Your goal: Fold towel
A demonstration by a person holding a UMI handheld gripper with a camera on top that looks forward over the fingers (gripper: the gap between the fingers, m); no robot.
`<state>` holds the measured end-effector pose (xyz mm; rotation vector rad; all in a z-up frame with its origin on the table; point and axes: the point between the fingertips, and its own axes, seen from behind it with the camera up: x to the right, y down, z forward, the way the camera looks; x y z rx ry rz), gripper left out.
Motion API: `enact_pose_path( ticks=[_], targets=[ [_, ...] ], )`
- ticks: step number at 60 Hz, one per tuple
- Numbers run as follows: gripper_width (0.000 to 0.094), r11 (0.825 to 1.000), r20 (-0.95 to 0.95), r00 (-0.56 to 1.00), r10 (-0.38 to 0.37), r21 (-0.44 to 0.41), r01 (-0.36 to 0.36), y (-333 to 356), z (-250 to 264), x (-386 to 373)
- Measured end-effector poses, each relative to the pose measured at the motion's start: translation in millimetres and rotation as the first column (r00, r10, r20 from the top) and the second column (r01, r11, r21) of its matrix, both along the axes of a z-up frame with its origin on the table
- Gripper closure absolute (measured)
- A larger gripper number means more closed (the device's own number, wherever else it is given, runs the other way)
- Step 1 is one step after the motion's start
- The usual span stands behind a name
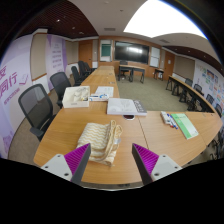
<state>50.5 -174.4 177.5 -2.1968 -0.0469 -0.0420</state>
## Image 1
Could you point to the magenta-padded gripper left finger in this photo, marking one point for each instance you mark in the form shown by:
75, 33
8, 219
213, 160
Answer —
77, 159

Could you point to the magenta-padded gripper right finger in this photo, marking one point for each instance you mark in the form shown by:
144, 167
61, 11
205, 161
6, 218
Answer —
146, 160

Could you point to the cream zigzag knit towel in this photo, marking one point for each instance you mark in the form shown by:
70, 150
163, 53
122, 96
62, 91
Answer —
96, 136

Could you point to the small dark round disc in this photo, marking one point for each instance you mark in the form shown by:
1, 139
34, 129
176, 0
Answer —
129, 117

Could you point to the white pack of markers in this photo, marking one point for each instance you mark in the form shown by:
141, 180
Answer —
166, 118

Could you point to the green booklet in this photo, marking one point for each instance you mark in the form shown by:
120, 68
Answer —
185, 126

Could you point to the open white cardboard box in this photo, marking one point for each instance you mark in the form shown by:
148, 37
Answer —
75, 103

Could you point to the flat white box, dark edge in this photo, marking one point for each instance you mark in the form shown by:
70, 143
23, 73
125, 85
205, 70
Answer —
123, 106

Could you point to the small blue and white box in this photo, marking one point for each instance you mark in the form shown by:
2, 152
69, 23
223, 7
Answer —
98, 97

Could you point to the black mesh office chair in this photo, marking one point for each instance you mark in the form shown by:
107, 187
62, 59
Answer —
33, 103
60, 83

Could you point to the white printed paper sheet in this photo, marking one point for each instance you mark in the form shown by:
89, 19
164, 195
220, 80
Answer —
105, 90

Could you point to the long curved wooden table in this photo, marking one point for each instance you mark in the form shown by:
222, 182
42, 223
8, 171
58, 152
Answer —
186, 88

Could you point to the group of black office chairs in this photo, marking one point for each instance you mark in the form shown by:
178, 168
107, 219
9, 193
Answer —
198, 88

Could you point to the row of black office chairs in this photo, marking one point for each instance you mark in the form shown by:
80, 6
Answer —
81, 70

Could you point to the small wooden side table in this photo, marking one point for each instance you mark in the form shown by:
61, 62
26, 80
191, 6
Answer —
158, 70

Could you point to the dark-legged wooden desk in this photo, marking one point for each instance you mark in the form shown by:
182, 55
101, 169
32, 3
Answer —
133, 67

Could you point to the wooden door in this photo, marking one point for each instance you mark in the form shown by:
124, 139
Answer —
85, 53
169, 65

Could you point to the black desk chair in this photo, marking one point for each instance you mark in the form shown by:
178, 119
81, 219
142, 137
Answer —
123, 62

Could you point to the large white ceiling light panel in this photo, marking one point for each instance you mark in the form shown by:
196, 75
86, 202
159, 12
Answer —
160, 20

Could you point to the large purple wall banner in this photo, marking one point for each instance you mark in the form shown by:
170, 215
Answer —
13, 83

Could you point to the wall of colourful posters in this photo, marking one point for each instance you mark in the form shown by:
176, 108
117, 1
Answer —
210, 83

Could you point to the narrow purple wall banner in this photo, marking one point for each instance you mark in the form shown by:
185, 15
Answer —
56, 56

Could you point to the large black wall screen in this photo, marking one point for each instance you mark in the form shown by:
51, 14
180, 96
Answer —
131, 52

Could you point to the green and white wall board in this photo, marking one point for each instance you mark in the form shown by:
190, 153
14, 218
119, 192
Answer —
105, 50

